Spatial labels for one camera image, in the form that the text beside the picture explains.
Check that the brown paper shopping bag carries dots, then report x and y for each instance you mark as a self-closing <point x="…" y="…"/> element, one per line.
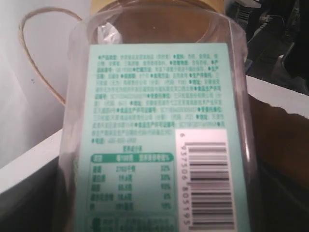
<point x="280" y="157"/>

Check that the white backdrop curtain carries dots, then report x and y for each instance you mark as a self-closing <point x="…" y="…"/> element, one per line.
<point x="29" y="113"/>

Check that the clear nut jar gold lid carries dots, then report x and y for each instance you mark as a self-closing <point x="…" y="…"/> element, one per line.
<point x="157" y="120"/>

